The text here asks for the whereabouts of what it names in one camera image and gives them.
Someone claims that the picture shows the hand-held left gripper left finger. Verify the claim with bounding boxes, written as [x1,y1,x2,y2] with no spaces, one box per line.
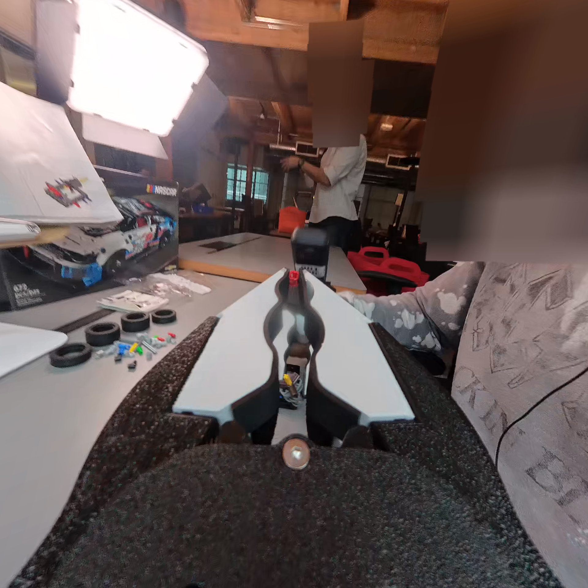
[172,268,288,425]

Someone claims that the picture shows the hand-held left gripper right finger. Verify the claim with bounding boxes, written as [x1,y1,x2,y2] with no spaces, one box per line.
[301,269,416,426]

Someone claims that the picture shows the black toy frame assembly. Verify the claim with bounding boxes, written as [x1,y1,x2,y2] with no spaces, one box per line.
[278,363,307,410]

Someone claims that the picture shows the toy instruction booklet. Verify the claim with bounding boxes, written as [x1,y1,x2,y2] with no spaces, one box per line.
[0,82,124,226]

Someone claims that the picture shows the person's right forearm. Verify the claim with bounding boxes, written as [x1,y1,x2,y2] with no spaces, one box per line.
[340,262,485,355]

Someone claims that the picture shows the grey desk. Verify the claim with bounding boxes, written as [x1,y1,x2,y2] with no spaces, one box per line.
[0,269,281,588]

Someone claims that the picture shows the person's right hand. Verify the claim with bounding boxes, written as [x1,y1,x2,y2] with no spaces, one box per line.
[286,339,314,364]

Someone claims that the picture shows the wood-edged grey table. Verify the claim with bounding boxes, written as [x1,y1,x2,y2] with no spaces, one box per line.
[178,232,367,295]

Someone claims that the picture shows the cluster of mixed toy parts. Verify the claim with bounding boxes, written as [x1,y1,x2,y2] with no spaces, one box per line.
[94,332,177,364]

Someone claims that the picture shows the paned window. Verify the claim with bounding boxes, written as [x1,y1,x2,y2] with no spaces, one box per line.
[226,165,269,205]

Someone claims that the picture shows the crumpled clear plastic bags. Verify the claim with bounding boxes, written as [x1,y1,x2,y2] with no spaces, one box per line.
[138,271,212,297]

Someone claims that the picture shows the striped sticker sheet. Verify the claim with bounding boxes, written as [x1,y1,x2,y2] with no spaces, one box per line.
[96,289,170,314]

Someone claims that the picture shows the dark toy set box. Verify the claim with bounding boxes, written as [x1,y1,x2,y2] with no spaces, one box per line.
[0,181,180,313]

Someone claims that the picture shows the person's grey sweatshirt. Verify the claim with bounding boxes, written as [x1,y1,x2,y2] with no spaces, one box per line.
[452,262,588,588]

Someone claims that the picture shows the bright light panel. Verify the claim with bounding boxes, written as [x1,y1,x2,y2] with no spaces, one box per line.
[64,0,210,137]

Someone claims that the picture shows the black earphone cable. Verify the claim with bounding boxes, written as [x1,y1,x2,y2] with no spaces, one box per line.
[495,365,588,465]

